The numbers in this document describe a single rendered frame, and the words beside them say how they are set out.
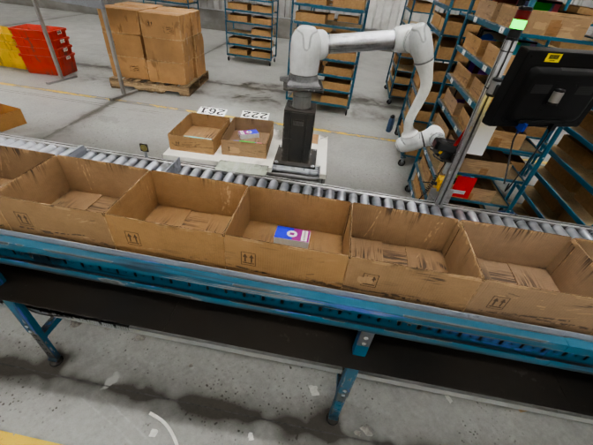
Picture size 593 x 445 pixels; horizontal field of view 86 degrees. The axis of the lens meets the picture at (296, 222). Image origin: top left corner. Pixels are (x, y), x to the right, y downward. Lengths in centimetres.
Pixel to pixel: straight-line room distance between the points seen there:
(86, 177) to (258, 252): 84
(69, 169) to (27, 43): 538
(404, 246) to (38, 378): 188
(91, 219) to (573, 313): 151
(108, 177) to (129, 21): 439
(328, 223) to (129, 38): 493
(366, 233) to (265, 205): 41
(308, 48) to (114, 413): 200
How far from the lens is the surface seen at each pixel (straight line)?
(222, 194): 128
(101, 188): 156
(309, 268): 102
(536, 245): 145
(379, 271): 101
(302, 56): 183
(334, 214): 123
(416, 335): 119
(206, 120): 244
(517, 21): 167
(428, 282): 106
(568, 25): 228
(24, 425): 209
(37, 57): 687
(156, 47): 559
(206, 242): 105
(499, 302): 117
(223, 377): 190
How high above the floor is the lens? 171
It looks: 39 degrees down
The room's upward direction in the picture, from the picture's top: 6 degrees clockwise
